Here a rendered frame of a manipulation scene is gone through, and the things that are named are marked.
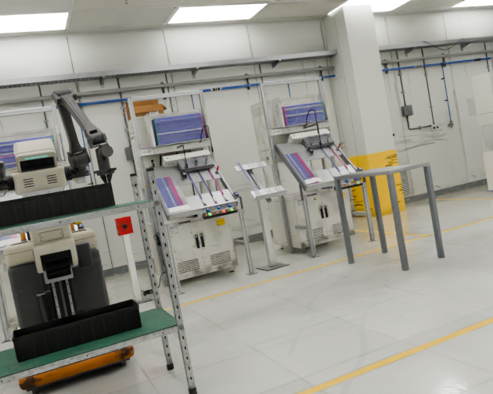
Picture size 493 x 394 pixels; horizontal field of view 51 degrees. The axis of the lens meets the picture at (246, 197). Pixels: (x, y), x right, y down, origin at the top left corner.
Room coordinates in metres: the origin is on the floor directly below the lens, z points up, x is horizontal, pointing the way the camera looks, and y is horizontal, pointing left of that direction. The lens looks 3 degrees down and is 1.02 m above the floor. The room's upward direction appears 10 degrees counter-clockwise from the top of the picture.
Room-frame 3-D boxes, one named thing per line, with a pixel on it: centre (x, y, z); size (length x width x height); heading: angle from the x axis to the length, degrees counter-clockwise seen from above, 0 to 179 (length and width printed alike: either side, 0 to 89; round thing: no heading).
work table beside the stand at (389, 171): (4.39, -1.16, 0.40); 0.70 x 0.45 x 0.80; 28
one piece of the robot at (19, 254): (3.22, 1.26, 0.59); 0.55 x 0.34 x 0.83; 113
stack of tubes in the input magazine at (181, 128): (5.24, 0.55, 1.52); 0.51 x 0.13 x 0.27; 113
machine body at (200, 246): (5.33, 0.66, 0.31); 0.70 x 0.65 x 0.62; 113
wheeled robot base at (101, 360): (3.13, 1.22, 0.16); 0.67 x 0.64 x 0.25; 23
